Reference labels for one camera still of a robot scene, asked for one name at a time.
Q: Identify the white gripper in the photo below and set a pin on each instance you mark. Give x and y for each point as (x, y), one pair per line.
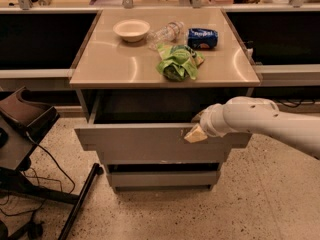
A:
(208, 121)

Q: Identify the grey top drawer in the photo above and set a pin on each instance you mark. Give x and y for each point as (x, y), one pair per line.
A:
(153, 143)

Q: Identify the grey drawer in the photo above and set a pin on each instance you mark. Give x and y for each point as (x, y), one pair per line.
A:
(153, 143)
(198, 178)

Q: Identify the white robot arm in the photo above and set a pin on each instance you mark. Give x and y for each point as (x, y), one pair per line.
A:
(258, 116)

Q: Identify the grey drawer cabinet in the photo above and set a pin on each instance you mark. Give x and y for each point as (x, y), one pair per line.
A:
(143, 77)

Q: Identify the grey bottom drawer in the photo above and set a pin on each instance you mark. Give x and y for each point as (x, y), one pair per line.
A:
(198, 178)

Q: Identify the green chip bag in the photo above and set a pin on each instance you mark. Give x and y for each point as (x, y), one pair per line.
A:
(178, 62)

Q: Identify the blue pepsi can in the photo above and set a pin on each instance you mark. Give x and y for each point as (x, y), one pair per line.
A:
(200, 38)

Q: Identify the clear plastic bottle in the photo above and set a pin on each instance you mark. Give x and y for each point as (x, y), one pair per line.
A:
(168, 33)

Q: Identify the white bowl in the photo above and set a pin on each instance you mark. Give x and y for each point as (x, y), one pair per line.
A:
(132, 30)

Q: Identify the black rolling stand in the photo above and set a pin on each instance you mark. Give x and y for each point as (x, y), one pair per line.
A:
(24, 124)

